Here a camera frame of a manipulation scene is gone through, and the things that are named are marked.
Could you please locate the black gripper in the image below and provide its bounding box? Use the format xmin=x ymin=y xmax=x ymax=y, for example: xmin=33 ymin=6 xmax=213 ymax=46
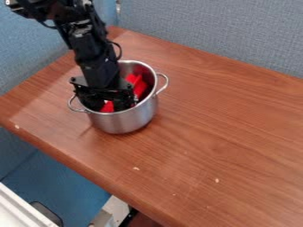
xmin=69 ymin=50 xmax=137 ymax=112

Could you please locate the metal pot with handles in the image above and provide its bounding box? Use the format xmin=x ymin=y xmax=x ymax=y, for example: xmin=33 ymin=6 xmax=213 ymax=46
xmin=68 ymin=60 xmax=169 ymax=134

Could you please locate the white table leg bracket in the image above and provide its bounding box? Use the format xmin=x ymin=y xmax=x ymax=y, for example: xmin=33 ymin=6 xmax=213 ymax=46
xmin=88 ymin=196 xmax=131 ymax=227

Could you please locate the red cloth object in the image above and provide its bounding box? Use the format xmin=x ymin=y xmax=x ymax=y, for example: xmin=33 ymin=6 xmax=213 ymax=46
xmin=100 ymin=74 xmax=149 ymax=113

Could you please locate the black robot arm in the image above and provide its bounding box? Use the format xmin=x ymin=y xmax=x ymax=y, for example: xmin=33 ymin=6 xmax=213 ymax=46
xmin=5 ymin=0 xmax=137 ymax=112

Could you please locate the white appliance lower left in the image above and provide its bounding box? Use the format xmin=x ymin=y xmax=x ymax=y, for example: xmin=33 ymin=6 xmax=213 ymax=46
xmin=0 ymin=183 xmax=59 ymax=227

